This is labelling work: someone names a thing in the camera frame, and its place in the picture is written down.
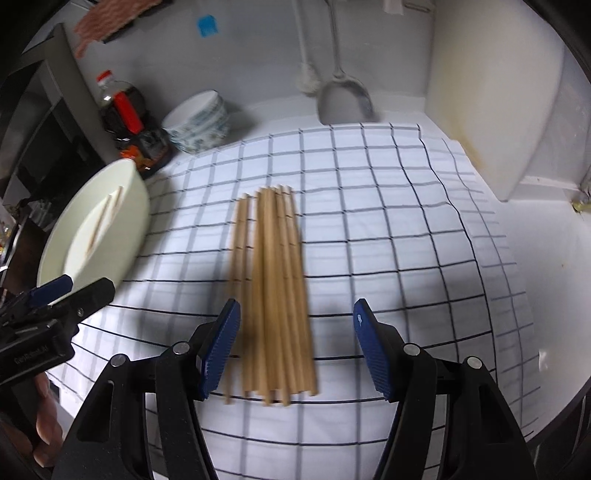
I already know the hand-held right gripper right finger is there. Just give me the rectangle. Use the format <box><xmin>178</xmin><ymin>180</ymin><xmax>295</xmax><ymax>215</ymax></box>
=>
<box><xmin>353</xmin><ymin>298</ymin><xmax>541</xmax><ymax>480</ymax></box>

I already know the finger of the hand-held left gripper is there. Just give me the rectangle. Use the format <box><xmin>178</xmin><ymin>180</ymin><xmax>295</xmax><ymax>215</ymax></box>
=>
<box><xmin>0</xmin><ymin>274</ymin><xmax>75</xmax><ymax>320</ymax></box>
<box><xmin>59</xmin><ymin>278</ymin><xmax>116</xmax><ymax>322</ymax></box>

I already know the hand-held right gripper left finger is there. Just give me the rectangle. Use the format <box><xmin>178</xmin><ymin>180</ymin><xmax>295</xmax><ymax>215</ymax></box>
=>
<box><xmin>51</xmin><ymin>299</ymin><xmax>242</xmax><ymax>480</ymax></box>

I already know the pile of wooden chopsticks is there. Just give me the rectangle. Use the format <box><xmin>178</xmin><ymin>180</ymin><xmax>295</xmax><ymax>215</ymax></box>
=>
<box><xmin>224</xmin><ymin>185</ymin><xmax>319</xmax><ymax>409</ymax></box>

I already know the single wooden chopstick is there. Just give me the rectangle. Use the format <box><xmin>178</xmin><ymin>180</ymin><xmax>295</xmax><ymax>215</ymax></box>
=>
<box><xmin>87</xmin><ymin>186</ymin><xmax>123</xmax><ymax>256</ymax></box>

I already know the white oval dish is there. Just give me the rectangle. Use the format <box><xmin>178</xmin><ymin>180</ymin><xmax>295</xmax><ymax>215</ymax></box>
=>
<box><xmin>36</xmin><ymin>158</ymin><xmax>151</xmax><ymax>308</ymax></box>

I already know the person's left hand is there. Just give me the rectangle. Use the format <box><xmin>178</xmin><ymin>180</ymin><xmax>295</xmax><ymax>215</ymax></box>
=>
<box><xmin>34</xmin><ymin>371</ymin><xmax>64</xmax><ymax>468</ymax></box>

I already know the white black checked cloth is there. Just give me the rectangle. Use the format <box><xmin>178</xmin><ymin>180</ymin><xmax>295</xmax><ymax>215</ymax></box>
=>
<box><xmin>46</xmin><ymin>122</ymin><xmax>541</xmax><ymax>480</ymax></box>

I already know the dark kitchen appliance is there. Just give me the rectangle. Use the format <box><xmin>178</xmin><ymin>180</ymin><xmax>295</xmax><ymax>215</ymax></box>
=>
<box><xmin>0</xmin><ymin>23</ymin><xmax>109</xmax><ymax>208</ymax></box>

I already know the white floral ceramic bowl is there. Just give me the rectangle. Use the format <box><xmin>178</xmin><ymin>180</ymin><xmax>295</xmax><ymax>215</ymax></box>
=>
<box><xmin>161</xmin><ymin>90</ymin><xmax>227</xmax><ymax>129</ymax></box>
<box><xmin>166</xmin><ymin>115</ymin><xmax>229</xmax><ymax>143</ymax></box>
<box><xmin>173</xmin><ymin>131</ymin><xmax>230</xmax><ymax>155</ymax></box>

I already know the dark sauce bottle red label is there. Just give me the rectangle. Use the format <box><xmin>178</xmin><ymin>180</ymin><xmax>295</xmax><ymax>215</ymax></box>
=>
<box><xmin>95</xmin><ymin>70</ymin><xmax>176</xmax><ymax>181</ymax></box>

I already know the metal spatula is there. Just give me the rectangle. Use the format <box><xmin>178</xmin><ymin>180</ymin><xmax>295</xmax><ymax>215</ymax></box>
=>
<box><xmin>316</xmin><ymin>0</ymin><xmax>375</xmax><ymax>126</ymax></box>

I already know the pink textured towel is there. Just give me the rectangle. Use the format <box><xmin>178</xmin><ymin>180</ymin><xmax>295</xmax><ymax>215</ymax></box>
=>
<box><xmin>74</xmin><ymin>0</ymin><xmax>160</xmax><ymax>58</ymax></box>

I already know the white dish brush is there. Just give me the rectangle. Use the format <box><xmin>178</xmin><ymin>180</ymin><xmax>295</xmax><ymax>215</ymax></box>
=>
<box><xmin>291</xmin><ymin>9</ymin><xmax>320</xmax><ymax>96</ymax></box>

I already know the white cutting board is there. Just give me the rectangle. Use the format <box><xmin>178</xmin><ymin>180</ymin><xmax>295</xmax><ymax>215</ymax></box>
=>
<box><xmin>425</xmin><ymin>0</ymin><xmax>566</xmax><ymax>202</ymax></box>

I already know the gas valve with hoses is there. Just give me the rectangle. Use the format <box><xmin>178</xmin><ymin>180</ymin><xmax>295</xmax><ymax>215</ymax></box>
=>
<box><xmin>570</xmin><ymin>180</ymin><xmax>591</xmax><ymax>214</ymax></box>

